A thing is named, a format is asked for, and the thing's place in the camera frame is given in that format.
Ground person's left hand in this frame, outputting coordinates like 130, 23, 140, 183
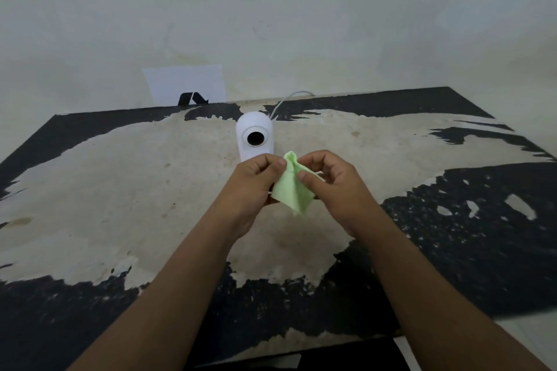
212, 152, 288, 240

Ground person's right hand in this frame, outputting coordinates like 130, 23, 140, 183
297, 149, 385, 240

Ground black tape strips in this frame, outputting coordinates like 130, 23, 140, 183
178, 92, 209, 106

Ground white paper sheet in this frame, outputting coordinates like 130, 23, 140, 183
142, 64, 227, 106

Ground person's left forearm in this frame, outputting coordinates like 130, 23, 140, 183
65, 210, 244, 371

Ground person's right forearm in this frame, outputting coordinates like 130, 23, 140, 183
348, 205, 551, 371

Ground light green cloth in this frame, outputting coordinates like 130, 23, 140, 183
271, 151, 325, 217

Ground white cable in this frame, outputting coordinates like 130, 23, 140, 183
268, 90, 315, 122

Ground white security camera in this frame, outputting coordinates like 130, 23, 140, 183
235, 112, 277, 164

